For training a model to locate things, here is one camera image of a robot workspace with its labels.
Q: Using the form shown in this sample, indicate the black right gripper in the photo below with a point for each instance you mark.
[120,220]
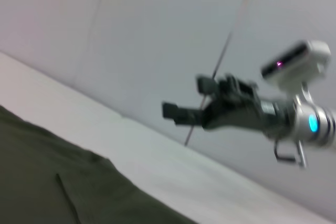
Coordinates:
[244,113]

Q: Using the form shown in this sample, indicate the dark green t-shirt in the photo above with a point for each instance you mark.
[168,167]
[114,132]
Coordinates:
[52,176]

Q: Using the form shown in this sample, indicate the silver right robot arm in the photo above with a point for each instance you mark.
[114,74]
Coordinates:
[315,124]

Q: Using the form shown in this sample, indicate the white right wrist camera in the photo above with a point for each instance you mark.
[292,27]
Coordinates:
[296,61]

